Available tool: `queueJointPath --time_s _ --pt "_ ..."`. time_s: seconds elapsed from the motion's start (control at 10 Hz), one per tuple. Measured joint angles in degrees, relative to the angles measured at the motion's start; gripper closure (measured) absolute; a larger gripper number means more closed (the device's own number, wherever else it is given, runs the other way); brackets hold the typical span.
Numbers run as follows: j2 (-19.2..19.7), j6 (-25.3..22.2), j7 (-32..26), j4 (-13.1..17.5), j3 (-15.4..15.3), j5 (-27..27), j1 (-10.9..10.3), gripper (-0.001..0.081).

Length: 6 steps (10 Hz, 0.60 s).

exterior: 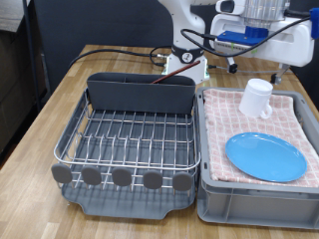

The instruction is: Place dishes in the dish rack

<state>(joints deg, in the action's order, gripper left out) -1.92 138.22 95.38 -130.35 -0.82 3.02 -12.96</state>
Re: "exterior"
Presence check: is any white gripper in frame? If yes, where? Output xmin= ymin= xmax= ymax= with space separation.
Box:
xmin=209 ymin=13 xmax=316 ymax=86

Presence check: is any steel wire dish rack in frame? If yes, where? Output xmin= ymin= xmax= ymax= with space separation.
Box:
xmin=50 ymin=88 xmax=202 ymax=194

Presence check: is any black metal pole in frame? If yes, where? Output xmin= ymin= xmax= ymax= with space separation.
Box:
xmin=22 ymin=0 xmax=43 ymax=113

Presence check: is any brown wooden spoon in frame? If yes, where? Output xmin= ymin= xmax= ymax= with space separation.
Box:
xmin=151 ymin=60 xmax=201 ymax=85

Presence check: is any blue cable clip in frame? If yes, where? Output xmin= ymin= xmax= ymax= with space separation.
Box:
xmin=309 ymin=7 xmax=319 ymax=40

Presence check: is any dark grey cutlery holder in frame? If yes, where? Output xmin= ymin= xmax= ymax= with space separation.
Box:
xmin=86 ymin=72 xmax=196 ymax=116

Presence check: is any white mug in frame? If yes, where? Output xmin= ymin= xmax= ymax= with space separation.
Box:
xmin=238 ymin=78 xmax=274 ymax=120

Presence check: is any grey plastic drain tray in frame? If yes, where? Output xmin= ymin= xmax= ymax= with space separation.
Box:
xmin=60 ymin=89 xmax=200 ymax=221

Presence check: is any pink checkered cloth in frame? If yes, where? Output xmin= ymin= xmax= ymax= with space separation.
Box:
xmin=202 ymin=88 xmax=319 ymax=189

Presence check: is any thick black cable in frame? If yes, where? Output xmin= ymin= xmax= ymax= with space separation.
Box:
xmin=68 ymin=45 xmax=173 ymax=69

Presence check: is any grey plastic crate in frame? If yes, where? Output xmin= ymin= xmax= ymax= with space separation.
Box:
xmin=196 ymin=87 xmax=319 ymax=231

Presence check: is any blue plate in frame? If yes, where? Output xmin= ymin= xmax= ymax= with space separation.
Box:
xmin=224 ymin=131 xmax=308 ymax=183

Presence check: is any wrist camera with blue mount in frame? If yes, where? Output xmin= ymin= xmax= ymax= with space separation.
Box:
xmin=213 ymin=25 xmax=271 ymax=57

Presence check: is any dark cabinet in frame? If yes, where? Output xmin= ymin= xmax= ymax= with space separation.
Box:
xmin=0 ymin=28 xmax=38 ymax=160

